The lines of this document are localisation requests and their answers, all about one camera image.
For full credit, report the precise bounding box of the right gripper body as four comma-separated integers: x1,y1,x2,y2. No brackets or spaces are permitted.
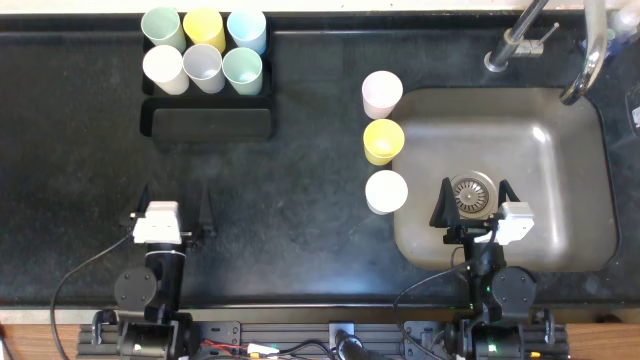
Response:
442,219,502,247

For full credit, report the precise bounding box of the blue soap bottle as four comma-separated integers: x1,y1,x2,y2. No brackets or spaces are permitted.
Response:
579,5,640,59

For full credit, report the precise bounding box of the black cable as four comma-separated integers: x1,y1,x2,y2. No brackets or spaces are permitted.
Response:
49,232,136,360
391,224,501,360

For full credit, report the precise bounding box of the mounting rail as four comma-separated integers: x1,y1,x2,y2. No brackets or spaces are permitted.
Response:
77,319,571,360

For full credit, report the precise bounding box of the grey cup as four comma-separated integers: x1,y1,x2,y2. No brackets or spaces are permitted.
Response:
182,43,227,95

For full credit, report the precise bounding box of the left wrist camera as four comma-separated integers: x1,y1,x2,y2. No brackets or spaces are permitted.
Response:
132,200,184,246

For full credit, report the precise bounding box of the green cup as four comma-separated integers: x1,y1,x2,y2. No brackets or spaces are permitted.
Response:
140,6,188,54
221,47,264,97

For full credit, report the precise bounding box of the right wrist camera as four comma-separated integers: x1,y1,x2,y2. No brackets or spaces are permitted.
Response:
473,201,536,247

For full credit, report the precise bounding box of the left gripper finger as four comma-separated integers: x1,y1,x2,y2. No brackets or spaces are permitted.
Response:
198,184,218,238

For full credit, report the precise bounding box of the blue cup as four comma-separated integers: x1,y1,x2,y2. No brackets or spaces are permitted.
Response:
226,8,268,56

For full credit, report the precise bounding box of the white cup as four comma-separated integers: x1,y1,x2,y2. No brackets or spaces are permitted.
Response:
364,169,409,216
142,44,191,96

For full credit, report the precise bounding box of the steel sink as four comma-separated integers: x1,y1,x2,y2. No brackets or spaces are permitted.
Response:
392,87,621,274

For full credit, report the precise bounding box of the black tray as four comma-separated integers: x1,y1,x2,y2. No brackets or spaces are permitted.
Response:
139,12,276,142

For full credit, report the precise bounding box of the yellow cup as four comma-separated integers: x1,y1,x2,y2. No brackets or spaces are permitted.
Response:
362,118,406,167
182,6,227,54

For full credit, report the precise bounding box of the steel tap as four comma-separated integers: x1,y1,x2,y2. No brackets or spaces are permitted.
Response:
483,0,610,107

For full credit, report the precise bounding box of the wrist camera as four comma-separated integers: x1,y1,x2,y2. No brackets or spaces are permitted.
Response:
473,201,536,247
132,200,184,246

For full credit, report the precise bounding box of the pink cup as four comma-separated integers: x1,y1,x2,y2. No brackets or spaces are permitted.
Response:
361,70,404,121

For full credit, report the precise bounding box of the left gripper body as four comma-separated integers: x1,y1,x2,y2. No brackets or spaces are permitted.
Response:
119,212,204,247

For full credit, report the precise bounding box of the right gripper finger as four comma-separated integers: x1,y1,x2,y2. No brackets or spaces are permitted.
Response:
497,178,522,207
429,177,462,230

